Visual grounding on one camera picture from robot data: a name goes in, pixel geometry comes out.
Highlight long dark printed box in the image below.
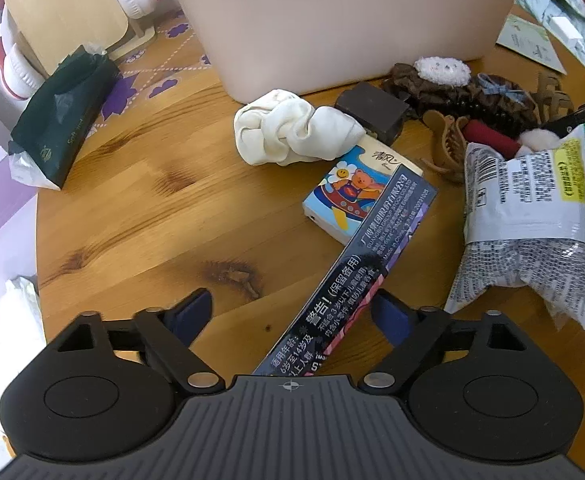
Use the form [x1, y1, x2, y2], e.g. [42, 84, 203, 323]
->
[254, 166, 437, 377]

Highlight green white snack bag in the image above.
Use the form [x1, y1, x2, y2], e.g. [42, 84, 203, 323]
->
[445, 124, 585, 330]

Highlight cartoon bear tissue pack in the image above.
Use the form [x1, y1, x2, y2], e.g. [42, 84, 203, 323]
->
[302, 136, 423, 245]

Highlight tan hair claw clip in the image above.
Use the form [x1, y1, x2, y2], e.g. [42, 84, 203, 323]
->
[422, 110, 468, 184]

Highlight brown scrunchie with white puff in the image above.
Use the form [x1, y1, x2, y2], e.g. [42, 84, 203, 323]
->
[381, 58, 539, 138]

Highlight white cloth scrunchie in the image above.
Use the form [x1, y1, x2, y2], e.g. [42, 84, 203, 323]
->
[233, 89, 366, 166]

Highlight pale green paper packet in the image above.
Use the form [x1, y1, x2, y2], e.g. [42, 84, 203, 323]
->
[497, 14, 567, 75]

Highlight dark brown small box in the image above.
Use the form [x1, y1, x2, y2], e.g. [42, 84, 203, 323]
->
[335, 82, 410, 146]

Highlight dark green tissue packet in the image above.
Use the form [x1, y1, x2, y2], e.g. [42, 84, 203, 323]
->
[8, 47, 120, 191]

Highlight purple flower table mat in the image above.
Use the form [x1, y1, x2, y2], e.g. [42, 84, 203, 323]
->
[88, 10, 211, 136]

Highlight beige plastic storage bin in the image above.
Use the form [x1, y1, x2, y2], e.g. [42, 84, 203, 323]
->
[178, 0, 515, 103]

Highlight wooden headphone stand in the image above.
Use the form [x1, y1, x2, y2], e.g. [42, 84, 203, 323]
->
[5, 0, 160, 76]

